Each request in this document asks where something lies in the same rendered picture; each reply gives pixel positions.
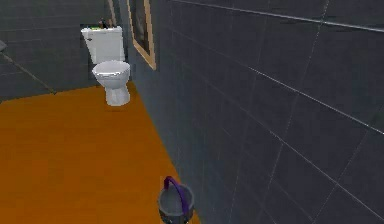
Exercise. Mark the wooden framed window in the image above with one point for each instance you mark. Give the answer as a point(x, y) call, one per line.
point(142, 30)

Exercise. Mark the dark small item on cistern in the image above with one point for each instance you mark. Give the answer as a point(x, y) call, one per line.
point(103, 24)

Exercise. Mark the white toilet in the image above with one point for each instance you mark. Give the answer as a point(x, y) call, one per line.
point(110, 73)

